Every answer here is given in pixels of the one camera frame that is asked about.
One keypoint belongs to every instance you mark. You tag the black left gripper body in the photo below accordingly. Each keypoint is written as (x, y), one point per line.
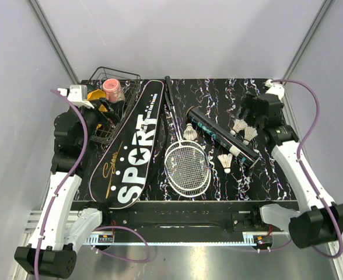
(91, 115)

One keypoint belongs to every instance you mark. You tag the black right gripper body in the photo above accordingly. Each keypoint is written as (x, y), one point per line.
(249, 102)

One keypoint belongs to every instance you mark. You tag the white shuttlecock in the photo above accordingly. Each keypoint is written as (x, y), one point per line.
(239, 125)
(226, 160)
(249, 134)
(190, 133)

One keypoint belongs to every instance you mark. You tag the black shuttlecock tube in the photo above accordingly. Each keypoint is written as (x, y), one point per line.
(243, 153)

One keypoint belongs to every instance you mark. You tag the white shuttlecock front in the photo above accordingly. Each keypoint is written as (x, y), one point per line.
(226, 160)

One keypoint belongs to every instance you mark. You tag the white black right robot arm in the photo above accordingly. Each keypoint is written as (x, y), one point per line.
(319, 218)

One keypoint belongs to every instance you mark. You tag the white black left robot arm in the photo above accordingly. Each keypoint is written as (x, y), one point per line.
(52, 249)

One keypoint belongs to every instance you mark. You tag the white badminton racket upper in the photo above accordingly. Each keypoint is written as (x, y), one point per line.
(186, 163)

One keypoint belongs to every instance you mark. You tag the yellow dotted plate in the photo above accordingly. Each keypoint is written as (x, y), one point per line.
(100, 99)

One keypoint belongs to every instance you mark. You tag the pink patterned mug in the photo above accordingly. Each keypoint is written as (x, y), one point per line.
(113, 90)

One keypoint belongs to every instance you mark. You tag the black sport racket bag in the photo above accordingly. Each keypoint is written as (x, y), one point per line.
(122, 171)

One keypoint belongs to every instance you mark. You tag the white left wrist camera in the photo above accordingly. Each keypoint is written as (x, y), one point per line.
(77, 95)

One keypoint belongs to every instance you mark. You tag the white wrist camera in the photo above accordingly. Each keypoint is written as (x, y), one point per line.
(272, 85)
(77, 95)

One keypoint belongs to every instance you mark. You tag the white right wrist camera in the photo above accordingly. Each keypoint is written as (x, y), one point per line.
(272, 85)

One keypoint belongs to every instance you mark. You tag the black wire dish rack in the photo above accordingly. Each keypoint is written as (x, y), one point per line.
(130, 83)

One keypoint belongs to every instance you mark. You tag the left aluminium frame post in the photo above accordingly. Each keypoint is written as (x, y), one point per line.
(51, 37)

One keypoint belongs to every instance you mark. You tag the aluminium frame post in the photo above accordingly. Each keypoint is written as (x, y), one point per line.
(308, 37)
(51, 37)

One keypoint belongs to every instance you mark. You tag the right aluminium frame post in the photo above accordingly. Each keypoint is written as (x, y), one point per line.
(308, 37)

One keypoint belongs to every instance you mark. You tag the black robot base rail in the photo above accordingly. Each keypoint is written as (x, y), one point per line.
(187, 222)

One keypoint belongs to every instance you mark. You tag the aluminium front frame rail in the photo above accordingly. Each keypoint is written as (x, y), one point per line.
(105, 237)

